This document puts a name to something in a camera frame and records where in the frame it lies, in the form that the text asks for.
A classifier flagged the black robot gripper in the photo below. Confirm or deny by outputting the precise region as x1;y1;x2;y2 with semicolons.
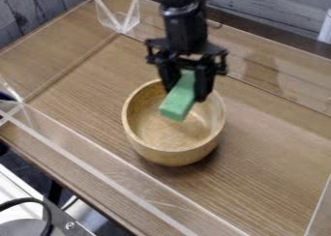
144;2;228;103

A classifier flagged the green rectangular block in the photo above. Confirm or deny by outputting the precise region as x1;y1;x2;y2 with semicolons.
159;70;195;122

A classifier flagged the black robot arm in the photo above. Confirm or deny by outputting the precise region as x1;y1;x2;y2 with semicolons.
144;0;228;103

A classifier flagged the brown wooden bowl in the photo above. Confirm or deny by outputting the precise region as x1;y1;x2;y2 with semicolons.
121;79;227;166

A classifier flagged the clear acrylic table barrier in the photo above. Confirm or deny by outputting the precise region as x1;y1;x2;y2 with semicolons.
0;0;331;236

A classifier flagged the black table leg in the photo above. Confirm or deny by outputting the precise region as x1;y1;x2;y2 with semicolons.
48;181;62;205

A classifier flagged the white post at right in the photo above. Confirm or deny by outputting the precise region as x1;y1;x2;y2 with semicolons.
317;9;331;44

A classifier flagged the grey metal bracket with screw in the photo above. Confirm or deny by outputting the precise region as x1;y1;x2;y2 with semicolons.
44;198;96;236

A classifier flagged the black cable lower left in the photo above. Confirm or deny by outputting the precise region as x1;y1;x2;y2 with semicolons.
0;196;53;236

